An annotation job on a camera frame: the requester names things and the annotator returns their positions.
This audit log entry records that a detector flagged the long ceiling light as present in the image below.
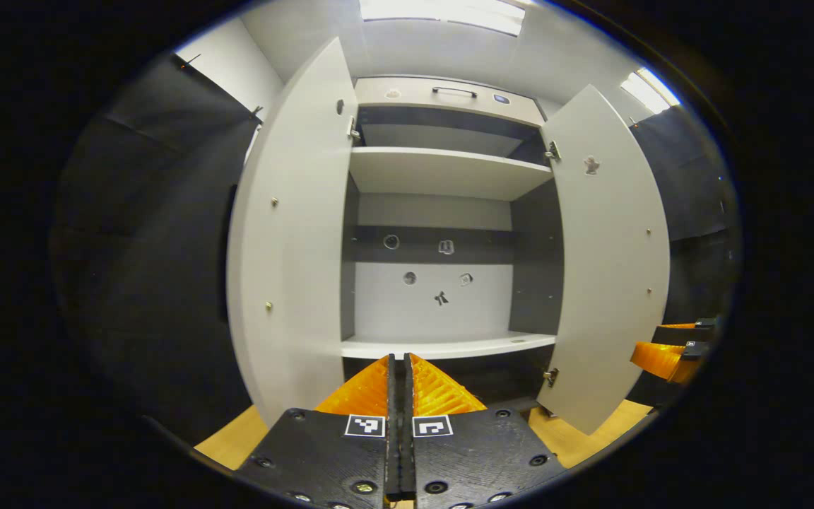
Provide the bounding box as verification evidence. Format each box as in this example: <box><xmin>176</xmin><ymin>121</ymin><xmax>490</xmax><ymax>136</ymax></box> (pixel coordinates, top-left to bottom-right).
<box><xmin>361</xmin><ymin>0</ymin><xmax>524</xmax><ymax>36</ymax></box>
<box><xmin>620</xmin><ymin>67</ymin><xmax>680</xmax><ymax>114</ymax></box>

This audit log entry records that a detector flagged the beige cabinet drawer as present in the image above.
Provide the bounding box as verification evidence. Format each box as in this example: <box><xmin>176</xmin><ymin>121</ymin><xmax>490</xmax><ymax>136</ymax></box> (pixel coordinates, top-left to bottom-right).
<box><xmin>354</xmin><ymin>76</ymin><xmax>545</xmax><ymax>128</ymax></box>

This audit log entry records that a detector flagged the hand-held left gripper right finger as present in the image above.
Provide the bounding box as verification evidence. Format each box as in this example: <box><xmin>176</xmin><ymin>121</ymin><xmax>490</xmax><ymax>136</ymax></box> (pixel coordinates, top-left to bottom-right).
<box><xmin>401</xmin><ymin>352</ymin><xmax>567</xmax><ymax>509</ymax></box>

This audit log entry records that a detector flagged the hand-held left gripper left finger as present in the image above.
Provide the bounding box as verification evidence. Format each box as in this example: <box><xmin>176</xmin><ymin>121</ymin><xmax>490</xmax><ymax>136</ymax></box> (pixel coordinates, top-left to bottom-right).
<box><xmin>234</xmin><ymin>353</ymin><xmax>401</xmax><ymax>509</ymax></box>

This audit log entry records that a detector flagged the beige shoe cabinet door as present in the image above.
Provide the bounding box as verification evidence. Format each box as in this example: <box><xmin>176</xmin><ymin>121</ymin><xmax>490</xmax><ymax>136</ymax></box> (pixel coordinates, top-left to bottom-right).
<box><xmin>227</xmin><ymin>37</ymin><xmax>360</xmax><ymax>428</ymax></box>
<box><xmin>536</xmin><ymin>85</ymin><xmax>671</xmax><ymax>435</ymax></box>

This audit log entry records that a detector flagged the black door handle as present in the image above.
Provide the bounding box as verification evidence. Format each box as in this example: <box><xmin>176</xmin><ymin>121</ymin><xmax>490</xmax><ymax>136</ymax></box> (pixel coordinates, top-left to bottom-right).
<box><xmin>219</xmin><ymin>185</ymin><xmax>237</xmax><ymax>322</ymax></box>

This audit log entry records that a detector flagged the beige cabinet shelf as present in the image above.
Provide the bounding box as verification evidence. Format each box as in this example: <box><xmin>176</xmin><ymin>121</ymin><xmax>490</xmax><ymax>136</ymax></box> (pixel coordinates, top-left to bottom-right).
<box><xmin>349</xmin><ymin>147</ymin><xmax>555</xmax><ymax>201</ymax></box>
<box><xmin>341</xmin><ymin>332</ymin><xmax>556</xmax><ymax>360</ymax></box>

